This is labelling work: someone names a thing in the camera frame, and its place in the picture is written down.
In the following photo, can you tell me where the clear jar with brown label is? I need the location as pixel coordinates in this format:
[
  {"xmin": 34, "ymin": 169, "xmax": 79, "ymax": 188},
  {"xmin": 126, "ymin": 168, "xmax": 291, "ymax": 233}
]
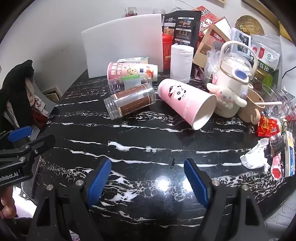
[{"xmin": 104, "ymin": 83, "xmax": 156, "ymax": 120}]

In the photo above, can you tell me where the pink panda paper cup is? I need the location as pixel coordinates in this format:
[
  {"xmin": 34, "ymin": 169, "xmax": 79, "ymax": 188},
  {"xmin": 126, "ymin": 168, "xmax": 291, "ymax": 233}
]
[{"xmin": 158, "ymin": 79, "xmax": 217, "ymax": 131}]

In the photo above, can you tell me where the pink cartoon paper cup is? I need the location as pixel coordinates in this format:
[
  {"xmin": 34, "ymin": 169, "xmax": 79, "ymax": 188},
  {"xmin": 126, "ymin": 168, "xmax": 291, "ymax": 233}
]
[{"xmin": 107, "ymin": 62, "xmax": 158, "ymax": 82}]

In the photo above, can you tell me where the person's left hand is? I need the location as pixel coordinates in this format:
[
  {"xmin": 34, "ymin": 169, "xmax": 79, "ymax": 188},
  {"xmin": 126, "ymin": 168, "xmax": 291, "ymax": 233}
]
[{"xmin": 1, "ymin": 186, "xmax": 16, "ymax": 219}]

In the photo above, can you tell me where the red plaid scarf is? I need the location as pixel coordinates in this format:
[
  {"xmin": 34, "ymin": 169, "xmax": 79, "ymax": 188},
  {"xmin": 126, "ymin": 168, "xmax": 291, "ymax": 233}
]
[{"xmin": 31, "ymin": 106, "xmax": 48, "ymax": 130}]

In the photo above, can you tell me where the black jacket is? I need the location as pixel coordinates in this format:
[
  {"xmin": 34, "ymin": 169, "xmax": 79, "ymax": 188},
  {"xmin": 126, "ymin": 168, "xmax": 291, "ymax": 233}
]
[{"xmin": 1, "ymin": 60, "xmax": 34, "ymax": 132}]

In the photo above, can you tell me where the crumpled white tissue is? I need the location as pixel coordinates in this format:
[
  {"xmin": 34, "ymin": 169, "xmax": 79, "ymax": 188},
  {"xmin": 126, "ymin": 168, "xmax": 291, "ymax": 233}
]
[{"xmin": 240, "ymin": 138, "xmax": 270, "ymax": 173}]

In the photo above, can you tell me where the pink red sachet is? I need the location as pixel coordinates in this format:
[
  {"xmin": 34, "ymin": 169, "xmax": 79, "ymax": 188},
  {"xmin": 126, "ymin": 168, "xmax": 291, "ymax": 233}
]
[{"xmin": 270, "ymin": 153, "xmax": 282, "ymax": 181}]

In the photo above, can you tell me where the blue white medicine box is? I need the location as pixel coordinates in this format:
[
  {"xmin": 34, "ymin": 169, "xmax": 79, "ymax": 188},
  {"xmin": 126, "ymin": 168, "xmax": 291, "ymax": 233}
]
[{"xmin": 284, "ymin": 131, "xmax": 295, "ymax": 177}]

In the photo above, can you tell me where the red snack packet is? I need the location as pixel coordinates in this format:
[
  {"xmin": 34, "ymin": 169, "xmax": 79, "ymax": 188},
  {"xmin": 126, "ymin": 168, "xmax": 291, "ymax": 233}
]
[{"xmin": 256, "ymin": 115, "xmax": 280, "ymax": 138}]

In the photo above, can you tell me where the beige plastic mug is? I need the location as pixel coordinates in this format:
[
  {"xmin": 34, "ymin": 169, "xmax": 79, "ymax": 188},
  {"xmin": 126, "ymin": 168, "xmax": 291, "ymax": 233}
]
[{"xmin": 238, "ymin": 90, "xmax": 265, "ymax": 125}]

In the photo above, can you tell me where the clear bottle with green label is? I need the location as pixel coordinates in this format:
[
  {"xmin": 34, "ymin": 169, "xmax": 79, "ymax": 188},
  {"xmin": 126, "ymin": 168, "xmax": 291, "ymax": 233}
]
[{"xmin": 107, "ymin": 74, "xmax": 152, "ymax": 94}]

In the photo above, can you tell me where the white teal medicine box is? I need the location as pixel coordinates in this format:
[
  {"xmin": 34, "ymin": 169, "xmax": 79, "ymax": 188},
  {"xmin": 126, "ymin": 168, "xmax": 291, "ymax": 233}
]
[{"xmin": 116, "ymin": 57, "xmax": 149, "ymax": 64}]

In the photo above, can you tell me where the white bottle with plush dog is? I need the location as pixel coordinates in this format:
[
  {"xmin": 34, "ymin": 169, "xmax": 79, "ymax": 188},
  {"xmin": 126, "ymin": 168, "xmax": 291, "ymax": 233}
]
[{"xmin": 206, "ymin": 41, "xmax": 258, "ymax": 118}]

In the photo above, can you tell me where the white foam board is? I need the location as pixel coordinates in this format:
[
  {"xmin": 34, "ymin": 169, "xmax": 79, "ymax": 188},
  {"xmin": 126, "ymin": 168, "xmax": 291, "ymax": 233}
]
[{"xmin": 81, "ymin": 14, "xmax": 163, "ymax": 78}]

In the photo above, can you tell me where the white toilet paper roll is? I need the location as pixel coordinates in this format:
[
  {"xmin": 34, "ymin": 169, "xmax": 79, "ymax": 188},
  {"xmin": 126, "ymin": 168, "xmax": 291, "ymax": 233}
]
[{"xmin": 170, "ymin": 44, "xmax": 194, "ymax": 83}]

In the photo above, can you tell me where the white green tea bag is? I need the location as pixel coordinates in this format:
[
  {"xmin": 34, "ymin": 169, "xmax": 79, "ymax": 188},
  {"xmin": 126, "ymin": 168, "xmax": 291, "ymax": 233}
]
[{"xmin": 251, "ymin": 34, "xmax": 281, "ymax": 73}]

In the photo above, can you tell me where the glass jar with red contents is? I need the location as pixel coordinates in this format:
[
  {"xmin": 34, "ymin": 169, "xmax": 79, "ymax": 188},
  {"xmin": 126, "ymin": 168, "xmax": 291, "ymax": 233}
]
[{"xmin": 125, "ymin": 6, "xmax": 137, "ymax": 17}]

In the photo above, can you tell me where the red tin can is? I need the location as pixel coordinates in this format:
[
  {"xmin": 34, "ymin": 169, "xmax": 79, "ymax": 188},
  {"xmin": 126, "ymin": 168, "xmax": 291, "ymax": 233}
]
[{"xmin": 162, "ymin": 34, "xmax": 173, "ymax": 71}]

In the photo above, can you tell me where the brown paper box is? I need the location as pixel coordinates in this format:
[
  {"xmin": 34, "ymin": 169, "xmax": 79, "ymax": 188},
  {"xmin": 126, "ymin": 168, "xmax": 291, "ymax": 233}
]
[{"xmin": 193, "ymin": 25, "xmax": 230, "ymax": 68}]

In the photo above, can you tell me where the woven straw fan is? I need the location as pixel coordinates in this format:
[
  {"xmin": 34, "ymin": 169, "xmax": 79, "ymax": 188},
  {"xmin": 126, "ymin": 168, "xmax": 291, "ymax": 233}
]
[{"xmin": 235, "ymin": 15, "xmax": 265, "ymax": 35}]

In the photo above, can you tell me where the black snack pouch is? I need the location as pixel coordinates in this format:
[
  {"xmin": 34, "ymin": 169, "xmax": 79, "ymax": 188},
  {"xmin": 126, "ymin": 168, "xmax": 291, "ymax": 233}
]
[{"xmin": 163, "ymin": 11, "xmax": 201, "ymax": 53}]

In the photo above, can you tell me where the red gift bag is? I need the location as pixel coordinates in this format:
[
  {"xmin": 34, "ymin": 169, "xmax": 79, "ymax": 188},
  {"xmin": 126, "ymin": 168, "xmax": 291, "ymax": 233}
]
[{"xmin": 192, "ymin": 6, "xmax": 221, "ymax": 32}]

